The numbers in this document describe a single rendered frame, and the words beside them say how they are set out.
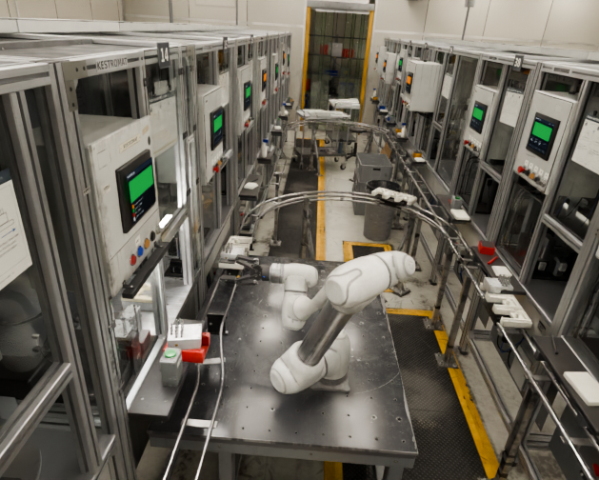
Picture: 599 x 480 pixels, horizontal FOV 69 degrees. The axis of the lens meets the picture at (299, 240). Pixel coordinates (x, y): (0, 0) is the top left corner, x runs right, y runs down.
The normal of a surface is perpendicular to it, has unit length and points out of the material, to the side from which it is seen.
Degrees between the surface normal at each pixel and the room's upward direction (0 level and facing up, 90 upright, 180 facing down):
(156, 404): 0
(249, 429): 0
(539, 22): 90
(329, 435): 0
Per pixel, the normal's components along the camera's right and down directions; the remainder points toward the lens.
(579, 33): -0.05, 0.44
